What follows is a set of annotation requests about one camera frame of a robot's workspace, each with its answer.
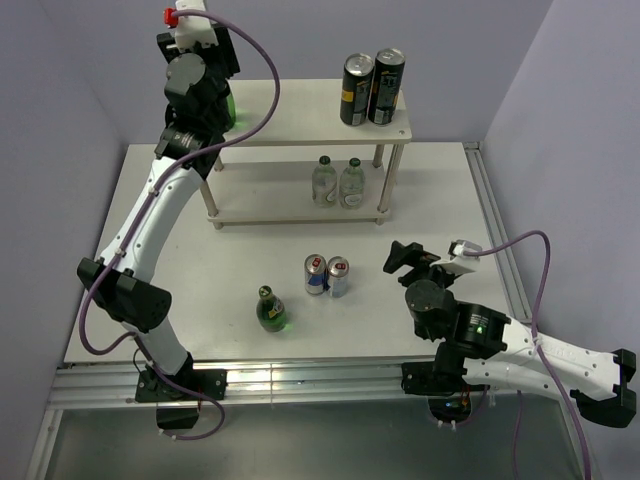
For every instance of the green perrier bottle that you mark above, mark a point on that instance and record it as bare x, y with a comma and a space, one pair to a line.
231, 110
270, 310

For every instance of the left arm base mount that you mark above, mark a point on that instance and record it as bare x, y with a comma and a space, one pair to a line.
179, 402

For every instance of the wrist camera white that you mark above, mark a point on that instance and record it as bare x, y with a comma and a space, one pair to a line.
187, 22
463, 258

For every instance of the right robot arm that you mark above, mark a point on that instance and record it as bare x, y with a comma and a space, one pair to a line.
479, 346

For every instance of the clear Chang bottle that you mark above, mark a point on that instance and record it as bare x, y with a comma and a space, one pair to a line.
324, 183
351, 185

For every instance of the black tall can left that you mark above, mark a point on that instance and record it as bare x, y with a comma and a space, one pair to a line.
356, 88

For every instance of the green Perrier bottle front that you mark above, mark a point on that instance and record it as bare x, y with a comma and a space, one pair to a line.
270, 310

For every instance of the black tall can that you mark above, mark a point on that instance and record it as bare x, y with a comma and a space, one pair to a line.
387, 78
356, 88

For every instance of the blue silver can left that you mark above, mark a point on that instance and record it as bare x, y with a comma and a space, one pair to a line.
315, 269

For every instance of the silver can right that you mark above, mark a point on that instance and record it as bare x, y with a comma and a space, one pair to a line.
338, 269

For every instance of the black tall can right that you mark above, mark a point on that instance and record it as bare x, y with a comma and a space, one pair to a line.
387, 78

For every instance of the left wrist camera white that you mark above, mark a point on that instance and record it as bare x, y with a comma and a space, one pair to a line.
187, 22

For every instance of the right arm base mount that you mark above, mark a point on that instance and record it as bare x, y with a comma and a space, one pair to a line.
452, 402

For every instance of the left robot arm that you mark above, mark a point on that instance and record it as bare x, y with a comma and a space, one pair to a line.
198, 115

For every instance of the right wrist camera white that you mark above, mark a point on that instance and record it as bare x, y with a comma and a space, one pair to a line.
463, 258

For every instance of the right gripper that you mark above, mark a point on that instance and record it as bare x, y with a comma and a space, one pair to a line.
419, 259

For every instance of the white two-tier shelf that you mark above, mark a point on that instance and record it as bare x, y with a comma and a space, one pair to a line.
267, 178

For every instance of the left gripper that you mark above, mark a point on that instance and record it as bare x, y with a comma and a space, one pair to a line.
224, 53

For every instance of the aluminium rail frame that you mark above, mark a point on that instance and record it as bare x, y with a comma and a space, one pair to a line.
441, 195

